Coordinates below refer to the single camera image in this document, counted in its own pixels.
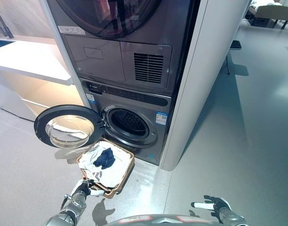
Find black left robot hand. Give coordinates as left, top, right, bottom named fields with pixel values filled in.
left=73, top=179, right=105, bottom=201

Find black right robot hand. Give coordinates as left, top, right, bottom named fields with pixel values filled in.
left=190, top=195, right=230, bottom=218

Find navy blue garment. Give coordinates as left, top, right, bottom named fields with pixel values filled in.
left=93, top=148, right=116, bottom=170

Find white clothes pile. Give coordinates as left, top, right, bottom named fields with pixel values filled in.
left=78, top=140, right=132, bottom=189

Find brown wicker laundry basket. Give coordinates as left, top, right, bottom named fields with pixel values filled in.
left=76, top=137, right=136, bottom=199

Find round glass washing machine door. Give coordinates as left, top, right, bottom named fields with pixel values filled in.
left=34, top=105, right=105, bottom=149

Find grey front-load washing machine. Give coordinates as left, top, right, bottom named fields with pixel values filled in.
left=79, top=77, right=173, bottom=166

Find grey robot torso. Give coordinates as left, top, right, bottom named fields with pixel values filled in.
left=105, top=213, right=220, bottom=226

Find blue white energy label sticker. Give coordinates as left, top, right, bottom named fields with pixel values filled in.
left=155, top=112, right=169, bottom=126

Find white base cabinet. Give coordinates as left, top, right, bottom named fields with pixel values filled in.
left=0, top=79, right=37, bottom=122

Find white appliance cabinet surround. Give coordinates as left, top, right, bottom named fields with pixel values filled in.
left=39, top=0, right=252, bottom=172

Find white countertop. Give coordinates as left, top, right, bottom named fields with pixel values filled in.
left=0, top=37, right=74, bottom=87

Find black chair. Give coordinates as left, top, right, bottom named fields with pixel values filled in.
left=225, top=40, right=243, bottom=76

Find blue sink basin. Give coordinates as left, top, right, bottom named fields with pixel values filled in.
left=0, top=39, right=15, bottom=50

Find black faucet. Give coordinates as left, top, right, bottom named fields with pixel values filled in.
left=0, top=4, right=15, bottom=39

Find beige background sofa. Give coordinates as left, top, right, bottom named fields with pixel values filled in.
left=244, top=0, right=288, bottom=30

